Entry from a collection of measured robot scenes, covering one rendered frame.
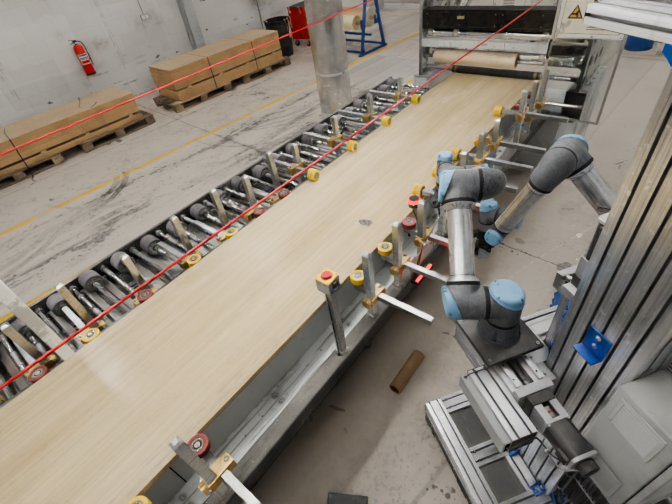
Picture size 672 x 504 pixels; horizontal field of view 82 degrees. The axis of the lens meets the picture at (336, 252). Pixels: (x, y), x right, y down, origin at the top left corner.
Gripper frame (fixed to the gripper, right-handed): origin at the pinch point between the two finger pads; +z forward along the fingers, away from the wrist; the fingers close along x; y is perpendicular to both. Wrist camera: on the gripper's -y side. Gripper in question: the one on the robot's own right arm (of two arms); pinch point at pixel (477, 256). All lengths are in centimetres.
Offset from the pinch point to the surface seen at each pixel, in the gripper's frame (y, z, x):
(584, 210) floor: 24, 83, 188
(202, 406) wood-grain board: -52, -9, -140
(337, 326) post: -29, -11, -82
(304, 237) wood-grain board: -86, -10, -41
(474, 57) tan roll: -103, -28, 226
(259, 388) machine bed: -51, 11, -117
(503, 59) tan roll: -76, -28, 226
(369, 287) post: -30, -12, -56
